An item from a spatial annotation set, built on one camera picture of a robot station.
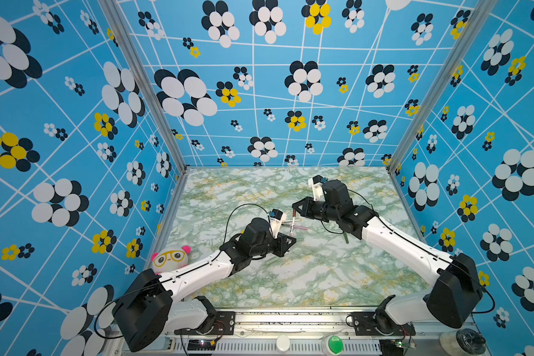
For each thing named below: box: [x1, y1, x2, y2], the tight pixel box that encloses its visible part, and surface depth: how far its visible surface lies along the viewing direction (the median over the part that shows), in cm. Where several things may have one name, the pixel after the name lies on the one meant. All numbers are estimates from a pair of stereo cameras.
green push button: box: [321, 335, 345, 356], surface depth 63 cm
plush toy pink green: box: [150, 245, 192, 275], surface depth 83 cm
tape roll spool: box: [439, 328, 487, 356], surface depth 63 cm
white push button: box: [275, 334, 290, 353], surface depth 66 cm
